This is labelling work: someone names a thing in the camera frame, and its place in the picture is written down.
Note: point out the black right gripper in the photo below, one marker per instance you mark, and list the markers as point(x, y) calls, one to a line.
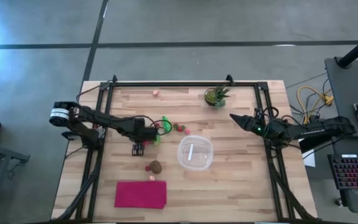
point(255, 127)

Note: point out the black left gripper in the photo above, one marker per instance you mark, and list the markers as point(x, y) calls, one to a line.
point(143, 130)

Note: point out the pink toy ball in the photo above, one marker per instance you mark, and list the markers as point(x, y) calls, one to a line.
point(148, 143)

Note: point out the small red fruit toy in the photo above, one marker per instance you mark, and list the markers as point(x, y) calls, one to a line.
point(147, 168)

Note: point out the green toy avocado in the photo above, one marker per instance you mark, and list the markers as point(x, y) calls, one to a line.
point(157, 140)

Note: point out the brown toy kiwi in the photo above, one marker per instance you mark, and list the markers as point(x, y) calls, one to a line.
point(155, 167)

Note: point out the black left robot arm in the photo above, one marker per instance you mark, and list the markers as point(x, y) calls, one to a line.
point(104, 119)

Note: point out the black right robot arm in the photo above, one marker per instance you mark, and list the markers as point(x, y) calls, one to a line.
point(315, 127)

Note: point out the clear plastic tupperware container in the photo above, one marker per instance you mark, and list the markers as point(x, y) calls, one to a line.
point(204, 161)

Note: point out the red toy cherry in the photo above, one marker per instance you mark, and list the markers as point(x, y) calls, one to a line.
point(157, 125)

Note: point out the potted succulent plant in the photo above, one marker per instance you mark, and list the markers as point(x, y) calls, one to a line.
point(214, 97)

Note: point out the red folded cloth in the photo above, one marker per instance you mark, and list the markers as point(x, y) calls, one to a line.
point(140, 194)

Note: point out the small red berry toy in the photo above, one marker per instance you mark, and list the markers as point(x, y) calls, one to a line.
point(181, 128)

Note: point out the small pink round toy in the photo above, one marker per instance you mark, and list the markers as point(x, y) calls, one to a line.
point(187, 131)

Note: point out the white paper sheet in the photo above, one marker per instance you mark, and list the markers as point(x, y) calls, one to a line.
point(310, 159)

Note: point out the grey desk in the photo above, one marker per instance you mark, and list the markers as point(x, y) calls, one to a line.
point(343, 90)

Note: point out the backlit black keyboard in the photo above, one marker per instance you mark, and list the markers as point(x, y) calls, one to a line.
point(354, 171)

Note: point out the black pole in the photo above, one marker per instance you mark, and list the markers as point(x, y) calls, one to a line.
point(357, 49)

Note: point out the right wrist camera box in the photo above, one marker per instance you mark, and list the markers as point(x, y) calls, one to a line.
point(258, 114)

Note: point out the black aluminium table frame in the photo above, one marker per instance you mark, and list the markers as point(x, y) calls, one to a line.
point(182, 84)

